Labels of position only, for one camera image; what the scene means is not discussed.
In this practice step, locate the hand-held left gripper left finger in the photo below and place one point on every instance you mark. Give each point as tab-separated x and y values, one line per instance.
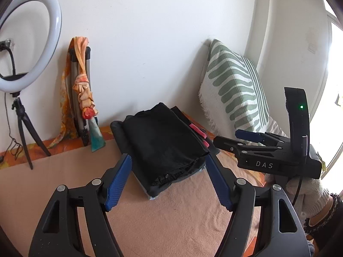
118	182

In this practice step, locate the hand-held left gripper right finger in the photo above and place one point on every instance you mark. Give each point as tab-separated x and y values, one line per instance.
218	182

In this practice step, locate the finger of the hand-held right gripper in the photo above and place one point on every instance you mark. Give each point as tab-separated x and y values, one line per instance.
227	144
249	134

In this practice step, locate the black pants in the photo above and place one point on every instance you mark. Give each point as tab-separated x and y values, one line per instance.
160	139

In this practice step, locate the person's right forearm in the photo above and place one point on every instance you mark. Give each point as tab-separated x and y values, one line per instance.
327	210

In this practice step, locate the person's right hand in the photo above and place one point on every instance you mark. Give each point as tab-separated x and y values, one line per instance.
313	195

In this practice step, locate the stack of folded black clothes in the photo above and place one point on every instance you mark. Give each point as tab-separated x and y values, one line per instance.
119	131

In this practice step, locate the green white striped pillow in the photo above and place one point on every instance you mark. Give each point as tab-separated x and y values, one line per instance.
233	85

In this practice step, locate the window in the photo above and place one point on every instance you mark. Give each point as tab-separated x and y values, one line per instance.
335	85

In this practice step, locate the pink blanket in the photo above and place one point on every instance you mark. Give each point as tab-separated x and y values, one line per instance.
174	219

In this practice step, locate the folded grey metal stand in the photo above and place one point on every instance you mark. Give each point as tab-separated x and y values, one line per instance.
76	99

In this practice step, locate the orange patterned scarf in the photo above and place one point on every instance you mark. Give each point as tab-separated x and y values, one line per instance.
83	85

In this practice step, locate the black tripod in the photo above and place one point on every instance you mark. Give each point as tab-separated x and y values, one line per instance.
20	112

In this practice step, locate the white wall switch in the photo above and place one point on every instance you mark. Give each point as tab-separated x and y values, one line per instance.
312	48

